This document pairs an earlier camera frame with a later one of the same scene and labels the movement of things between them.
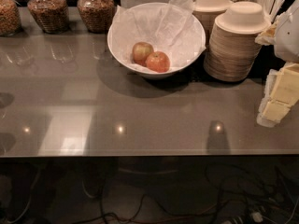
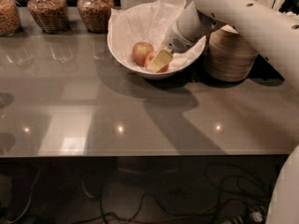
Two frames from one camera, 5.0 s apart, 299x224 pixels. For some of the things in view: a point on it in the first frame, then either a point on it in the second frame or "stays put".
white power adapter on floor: x=257 y=217 stays put
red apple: x=157 y=62 stays put
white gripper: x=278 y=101 -> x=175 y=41
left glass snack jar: x=10 y=19 stays put
